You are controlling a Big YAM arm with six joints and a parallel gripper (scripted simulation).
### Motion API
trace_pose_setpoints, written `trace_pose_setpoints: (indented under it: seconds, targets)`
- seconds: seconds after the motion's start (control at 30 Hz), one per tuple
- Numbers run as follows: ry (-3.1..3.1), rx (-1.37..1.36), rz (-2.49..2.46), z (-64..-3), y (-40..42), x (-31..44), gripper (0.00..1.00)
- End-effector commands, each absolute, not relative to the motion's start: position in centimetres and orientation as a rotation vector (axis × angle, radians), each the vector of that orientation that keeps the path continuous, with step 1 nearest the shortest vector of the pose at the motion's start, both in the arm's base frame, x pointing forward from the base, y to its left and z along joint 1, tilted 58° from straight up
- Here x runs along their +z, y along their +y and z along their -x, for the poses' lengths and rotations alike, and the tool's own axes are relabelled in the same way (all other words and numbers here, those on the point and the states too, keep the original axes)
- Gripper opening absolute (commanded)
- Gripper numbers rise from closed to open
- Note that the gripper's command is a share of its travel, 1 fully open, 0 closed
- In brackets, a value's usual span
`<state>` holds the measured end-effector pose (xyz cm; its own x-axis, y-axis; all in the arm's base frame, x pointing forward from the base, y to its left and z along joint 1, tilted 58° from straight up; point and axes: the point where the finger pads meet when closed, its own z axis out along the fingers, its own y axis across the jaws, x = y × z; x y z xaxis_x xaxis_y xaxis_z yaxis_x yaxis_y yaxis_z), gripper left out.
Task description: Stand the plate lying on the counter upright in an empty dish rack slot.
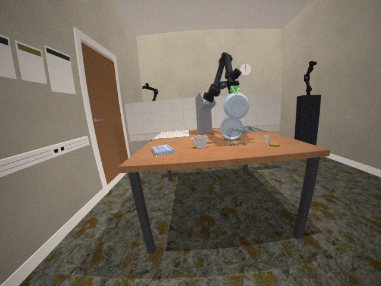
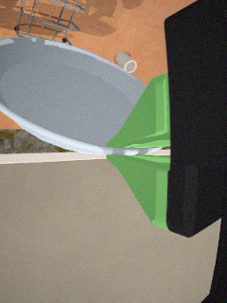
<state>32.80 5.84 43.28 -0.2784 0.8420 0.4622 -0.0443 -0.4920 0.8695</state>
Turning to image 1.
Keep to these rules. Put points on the white ribbed draining mat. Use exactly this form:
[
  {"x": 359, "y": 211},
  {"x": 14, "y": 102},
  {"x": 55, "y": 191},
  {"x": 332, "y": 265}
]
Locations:
[{"x": 173, "y": 134}]

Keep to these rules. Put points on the white tiled wall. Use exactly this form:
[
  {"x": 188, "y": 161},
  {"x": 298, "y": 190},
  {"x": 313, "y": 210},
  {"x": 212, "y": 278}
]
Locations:
[{"x": 145, "y": 120}]

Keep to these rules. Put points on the white mug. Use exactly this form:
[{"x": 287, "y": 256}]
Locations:
[{"x": 201, "y": 141}]

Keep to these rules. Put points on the blue checkered towel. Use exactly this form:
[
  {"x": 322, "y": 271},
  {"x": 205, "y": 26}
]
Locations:
[{"x": 162, "y": 150}]

